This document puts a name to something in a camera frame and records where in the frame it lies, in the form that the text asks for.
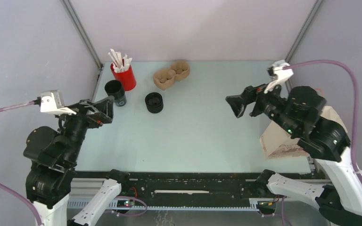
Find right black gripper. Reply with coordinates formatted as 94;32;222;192
223;76;297;135

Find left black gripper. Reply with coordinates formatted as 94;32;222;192
58;93;115;161

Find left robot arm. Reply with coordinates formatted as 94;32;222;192
23;95;130;226

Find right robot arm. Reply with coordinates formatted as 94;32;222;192
225;85;362;226

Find stack of black cups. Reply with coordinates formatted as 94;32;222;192
104;80;127;107

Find red cylindrical holder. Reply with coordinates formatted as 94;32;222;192
110;64;137;91

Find stack of black lids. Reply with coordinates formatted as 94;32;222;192
145;92;164;113

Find beige paper bag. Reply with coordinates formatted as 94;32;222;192
260;105;351;162

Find brown pulp cup carrier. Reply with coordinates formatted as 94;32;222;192
153;60;190;90

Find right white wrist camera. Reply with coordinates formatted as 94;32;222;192
264;60;294;94

